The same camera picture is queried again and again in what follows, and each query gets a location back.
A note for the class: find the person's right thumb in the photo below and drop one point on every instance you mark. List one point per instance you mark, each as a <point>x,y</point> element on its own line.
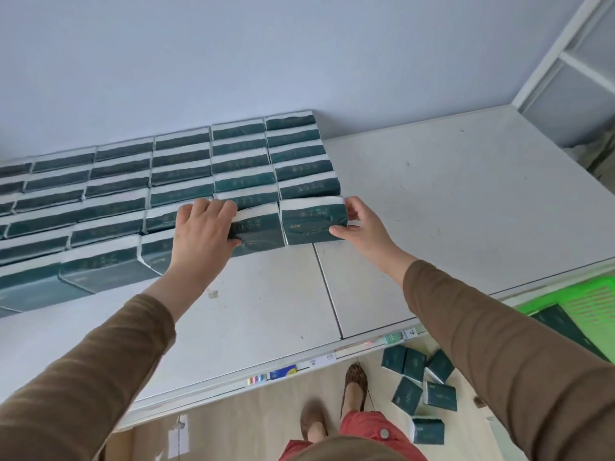
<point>343,231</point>

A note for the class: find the person's left thumb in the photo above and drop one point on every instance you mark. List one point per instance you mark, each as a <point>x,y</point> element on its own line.
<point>235,243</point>

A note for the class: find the multicoloured price label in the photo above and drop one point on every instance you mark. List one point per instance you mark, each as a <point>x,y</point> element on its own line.
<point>256,379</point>

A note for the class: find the white hanging paper tag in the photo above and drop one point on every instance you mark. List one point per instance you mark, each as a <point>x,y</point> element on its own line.
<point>178,436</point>

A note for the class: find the brown patterned flat shoe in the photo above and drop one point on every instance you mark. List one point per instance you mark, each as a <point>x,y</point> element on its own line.
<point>312,420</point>
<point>354,386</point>

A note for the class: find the person's right hand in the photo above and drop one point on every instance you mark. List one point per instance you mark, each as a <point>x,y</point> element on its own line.
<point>370,235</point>

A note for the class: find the green price label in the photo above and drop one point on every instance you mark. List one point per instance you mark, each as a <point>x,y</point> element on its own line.
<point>394,337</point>

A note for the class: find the bright green plastic basket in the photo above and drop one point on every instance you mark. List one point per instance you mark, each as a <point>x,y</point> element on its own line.
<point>593,300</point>

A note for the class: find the blue price label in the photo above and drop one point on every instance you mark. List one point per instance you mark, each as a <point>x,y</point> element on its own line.
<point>283,373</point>

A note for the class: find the scattered loose tissue packs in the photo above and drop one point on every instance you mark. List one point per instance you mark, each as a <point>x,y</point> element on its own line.
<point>414,379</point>

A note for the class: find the white price label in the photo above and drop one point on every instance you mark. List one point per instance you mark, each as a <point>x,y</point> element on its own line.
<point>330,358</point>

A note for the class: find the rows of shelved tissue packs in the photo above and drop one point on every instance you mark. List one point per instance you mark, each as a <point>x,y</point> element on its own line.
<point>120,206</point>

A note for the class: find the brown long-sleeved top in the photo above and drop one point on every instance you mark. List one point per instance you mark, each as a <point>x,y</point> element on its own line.
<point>358,451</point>

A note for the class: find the person's left hand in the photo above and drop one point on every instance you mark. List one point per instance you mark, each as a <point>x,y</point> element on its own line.
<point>202,237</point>

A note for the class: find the white metal shelving frame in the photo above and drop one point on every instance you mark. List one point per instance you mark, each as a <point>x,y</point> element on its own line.
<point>552,52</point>

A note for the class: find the red shorts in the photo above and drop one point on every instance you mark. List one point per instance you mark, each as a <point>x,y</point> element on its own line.
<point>365,429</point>

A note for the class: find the person's left forearm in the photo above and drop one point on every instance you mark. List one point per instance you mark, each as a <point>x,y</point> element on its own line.
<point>96,360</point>

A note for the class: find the person's right forearm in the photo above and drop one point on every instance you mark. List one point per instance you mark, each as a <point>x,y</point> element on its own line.
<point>504,360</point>

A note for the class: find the dark green tissue packet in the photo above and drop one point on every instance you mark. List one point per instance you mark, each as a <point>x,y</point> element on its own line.
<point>310,221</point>
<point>257,231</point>
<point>564,324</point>

